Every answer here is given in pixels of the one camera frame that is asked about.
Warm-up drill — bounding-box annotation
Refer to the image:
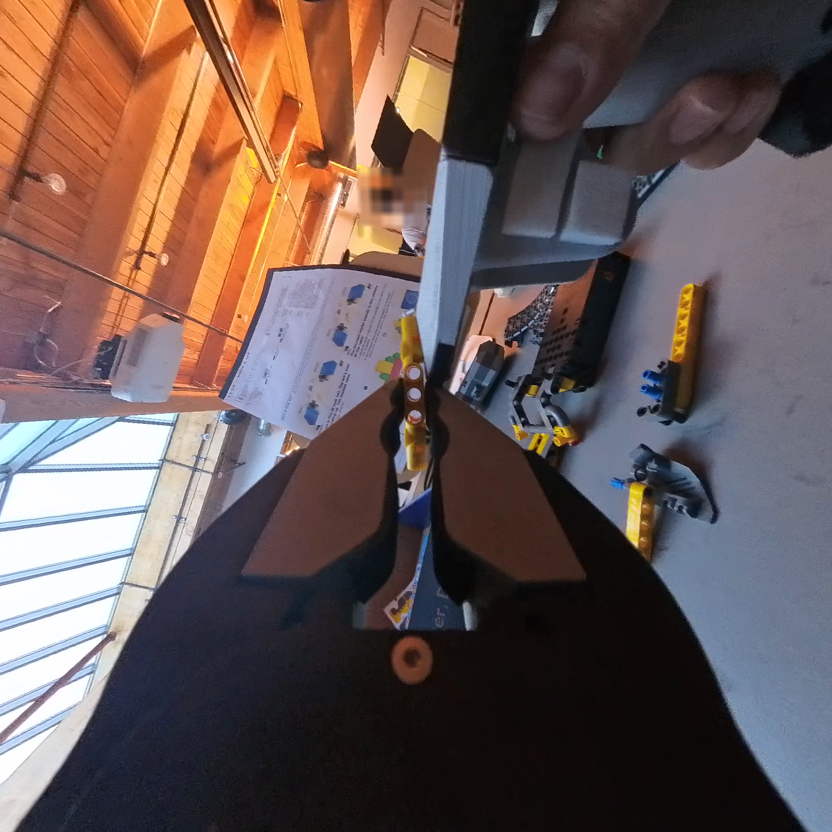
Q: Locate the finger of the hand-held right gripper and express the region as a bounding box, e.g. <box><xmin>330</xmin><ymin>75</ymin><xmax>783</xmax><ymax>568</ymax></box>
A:
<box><xmin>468</xmin><ymin>240</ymin><xmax>626</xmax><ymax>292</ymax></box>
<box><xmin>415</xmin><ymin>149</ymin><xmax>507</xmax><ymax>394</ymax></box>

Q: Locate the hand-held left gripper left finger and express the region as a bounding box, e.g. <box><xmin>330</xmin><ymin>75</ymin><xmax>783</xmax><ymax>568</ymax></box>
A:
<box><xmin>239</xmin><ymin>383</ymin><xmax>399</xmax><ymax>605</ymax></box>

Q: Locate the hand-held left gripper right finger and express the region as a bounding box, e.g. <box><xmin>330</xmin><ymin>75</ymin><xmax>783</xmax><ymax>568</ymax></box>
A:
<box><xmin>429</xmin><ymin>387</ymin><xmax>588</xmax><ymax>605</ymax></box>

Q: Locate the yellow angled toy beam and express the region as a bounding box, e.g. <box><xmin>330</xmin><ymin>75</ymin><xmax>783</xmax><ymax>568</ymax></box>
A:
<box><xmin>398</xmin><ymin>312</ymin><xmax>431</xmax><ymax>473</ymax></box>

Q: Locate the small grey yellow toy assembly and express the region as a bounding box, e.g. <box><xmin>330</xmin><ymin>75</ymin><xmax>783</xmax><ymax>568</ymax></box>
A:
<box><xmin>610</xmin><ymin>443</ymin><xmax>720</xmax><ymax>564</ymax></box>

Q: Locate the long yellow toy beam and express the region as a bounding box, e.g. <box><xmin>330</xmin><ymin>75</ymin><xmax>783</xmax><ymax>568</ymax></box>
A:
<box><xmin>668</xmin><ymin>283</ymin><xmax>707</xmax><ymax>417</ymax></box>

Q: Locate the grey toy connector with pins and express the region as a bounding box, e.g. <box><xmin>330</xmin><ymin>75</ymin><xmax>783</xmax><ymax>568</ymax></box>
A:
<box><xmin>639</xmin><ymin>359</ymin><xmax>685</xmax><ymax>426</ymax></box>

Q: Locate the grey desk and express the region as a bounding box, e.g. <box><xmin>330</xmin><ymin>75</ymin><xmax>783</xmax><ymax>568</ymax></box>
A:
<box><xmin>448</xmin><ymin>143</ymin><xmax>832</xmax><ymax>832</ymax></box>

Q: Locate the person's right hand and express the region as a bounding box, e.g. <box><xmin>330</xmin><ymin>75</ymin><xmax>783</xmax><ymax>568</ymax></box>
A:
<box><xmin>510</xmin><ymin>0</ymin><xmax>790</xmax><ymax>173</ymax></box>

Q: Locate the dark grey toy track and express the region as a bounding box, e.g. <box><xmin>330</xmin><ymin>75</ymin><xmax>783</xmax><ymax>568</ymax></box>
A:
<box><xmin>504</xmin><ymin>284</ymin><xmax>561</xmax><ymax>347</ymax></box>

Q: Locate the instruction sheet on board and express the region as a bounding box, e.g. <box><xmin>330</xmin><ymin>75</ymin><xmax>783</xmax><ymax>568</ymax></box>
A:
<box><xmin>220</xmin><ymin>250</ymin><xmax>430</xmax><ymax>449</ymax></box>

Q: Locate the black yellow toy vehicle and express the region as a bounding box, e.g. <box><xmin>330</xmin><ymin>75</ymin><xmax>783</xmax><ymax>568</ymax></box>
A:
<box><xmin>507</xmin><ymin>251</ymin><xmax>633</xmax><ymax>457</ymax></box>

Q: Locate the blue cardboard box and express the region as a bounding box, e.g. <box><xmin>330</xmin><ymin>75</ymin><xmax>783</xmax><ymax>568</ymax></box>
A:
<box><xmin>364</xmin><ymin>484</ymin><xmax>470</xmax><ymax>631</ymax></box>

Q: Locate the grey toy battery box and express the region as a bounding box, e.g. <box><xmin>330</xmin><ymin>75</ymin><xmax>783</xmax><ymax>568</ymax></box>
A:
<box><xmin>456</xmin><ymin>341</ymin><xmax>506</xmax><ymax>409</ymax></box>

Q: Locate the blue yellow toy booklet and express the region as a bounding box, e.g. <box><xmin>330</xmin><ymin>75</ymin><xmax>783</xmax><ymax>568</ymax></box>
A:
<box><xmin>383</xmin><ymin>526</ymin><xmax>435</xmax><ymax>630</ymax></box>

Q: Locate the printed instruction sheet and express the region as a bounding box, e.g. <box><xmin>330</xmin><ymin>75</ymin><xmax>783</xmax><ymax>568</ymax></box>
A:
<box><xmin>221</xmin><ymin>266</ymin><xmax>423</xmax><ymax>439</ymax></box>

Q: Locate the white plastic canister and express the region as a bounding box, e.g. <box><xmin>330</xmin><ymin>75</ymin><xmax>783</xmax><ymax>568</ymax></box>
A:
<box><xmin>109</xmin><ymin>313</ymin><xmax>187</xmax><ymax>404</ymax></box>

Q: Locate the hanging light bar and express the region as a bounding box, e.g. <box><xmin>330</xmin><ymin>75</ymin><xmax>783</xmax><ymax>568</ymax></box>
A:
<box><xmin>184</xmin><ymin>0</ymin><xmax>282</xmax><ymax>184</ymax></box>

